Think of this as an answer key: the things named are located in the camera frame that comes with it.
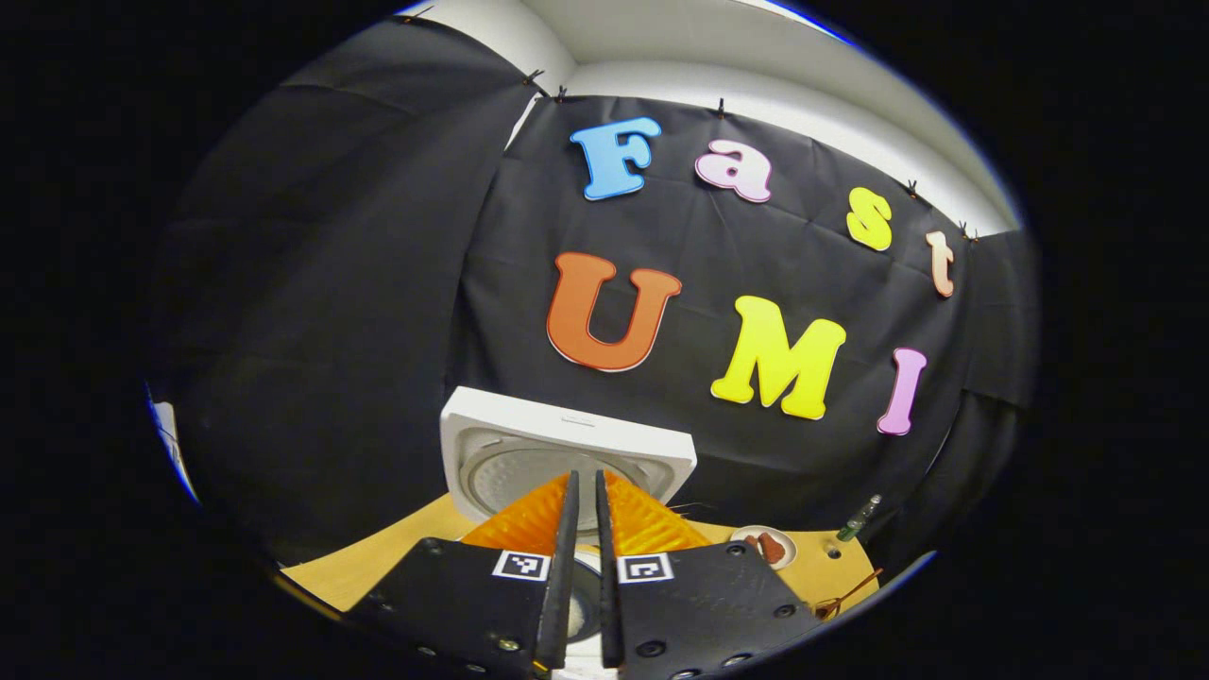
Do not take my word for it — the white rice cooker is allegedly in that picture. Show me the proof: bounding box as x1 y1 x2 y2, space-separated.
439 385 698 680

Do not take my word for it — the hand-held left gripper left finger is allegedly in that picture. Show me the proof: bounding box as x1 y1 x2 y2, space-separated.
349 470 580 676

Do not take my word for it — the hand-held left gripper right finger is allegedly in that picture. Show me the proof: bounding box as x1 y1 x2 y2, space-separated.
595 470 825 680

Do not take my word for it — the black backdrop cloth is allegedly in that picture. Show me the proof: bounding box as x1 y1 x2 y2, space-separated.
151 14 1040 568

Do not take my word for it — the green label water bottle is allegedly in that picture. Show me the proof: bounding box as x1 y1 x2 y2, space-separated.
837 494 883 543

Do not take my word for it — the white round plate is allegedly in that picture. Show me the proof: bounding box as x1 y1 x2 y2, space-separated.
729 525 797 570

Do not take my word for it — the brown wooden spoon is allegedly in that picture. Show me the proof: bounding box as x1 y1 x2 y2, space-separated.
814 567 885 621

